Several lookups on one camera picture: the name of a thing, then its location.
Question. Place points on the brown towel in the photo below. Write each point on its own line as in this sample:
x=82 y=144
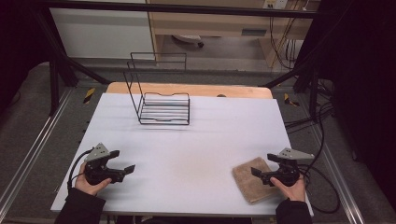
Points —
x=252 y=186

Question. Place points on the white table cover sheet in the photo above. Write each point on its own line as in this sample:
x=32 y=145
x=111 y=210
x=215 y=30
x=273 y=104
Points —
x=193 y=149

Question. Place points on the wooden board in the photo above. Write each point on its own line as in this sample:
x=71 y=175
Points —
x=199 y=89

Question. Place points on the aluminium rail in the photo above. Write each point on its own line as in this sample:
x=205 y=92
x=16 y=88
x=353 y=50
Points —
x=34 y=149
x=337 y=174

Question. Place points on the chair base with castor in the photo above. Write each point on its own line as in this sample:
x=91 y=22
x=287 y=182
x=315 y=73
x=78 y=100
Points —
x=188 y=39

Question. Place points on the white wall socket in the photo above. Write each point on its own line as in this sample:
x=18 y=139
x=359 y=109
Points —
x=275 y=3

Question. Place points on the black metal frame crossbar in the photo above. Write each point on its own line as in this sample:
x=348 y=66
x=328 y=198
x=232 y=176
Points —
x=174 y=8

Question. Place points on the person's right hand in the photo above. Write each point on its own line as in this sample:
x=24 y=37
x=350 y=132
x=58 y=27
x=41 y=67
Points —
x=291 y=193

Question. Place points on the black metal stand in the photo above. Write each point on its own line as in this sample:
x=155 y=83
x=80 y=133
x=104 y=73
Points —
x=56 y=81
x=313 y=90

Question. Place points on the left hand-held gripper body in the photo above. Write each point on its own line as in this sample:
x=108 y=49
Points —
x=99 y=171

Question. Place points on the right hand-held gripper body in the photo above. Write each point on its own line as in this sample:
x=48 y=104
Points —
x=288 y=172

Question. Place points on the dark curtain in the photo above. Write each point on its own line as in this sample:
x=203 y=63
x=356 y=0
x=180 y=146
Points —
x=364 y=77
x=18 y=46

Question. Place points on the white cabinet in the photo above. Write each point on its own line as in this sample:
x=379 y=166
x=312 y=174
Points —
x=102 y=34

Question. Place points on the person's left hand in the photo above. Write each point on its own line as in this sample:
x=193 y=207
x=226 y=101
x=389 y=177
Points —
x=90 y=187

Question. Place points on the light wooden desk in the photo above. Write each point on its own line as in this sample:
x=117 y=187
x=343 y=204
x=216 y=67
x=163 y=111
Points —
x=224 y=25

